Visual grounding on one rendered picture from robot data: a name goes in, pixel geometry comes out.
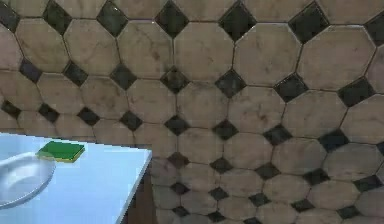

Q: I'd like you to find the pale blue table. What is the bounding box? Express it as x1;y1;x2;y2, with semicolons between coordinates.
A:
0;131;158;224

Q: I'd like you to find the green and yellow sponge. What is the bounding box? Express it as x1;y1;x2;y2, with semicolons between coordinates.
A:
35;140;86;164

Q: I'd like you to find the grey round plate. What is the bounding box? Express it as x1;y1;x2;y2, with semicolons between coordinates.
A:
0;151;57;210

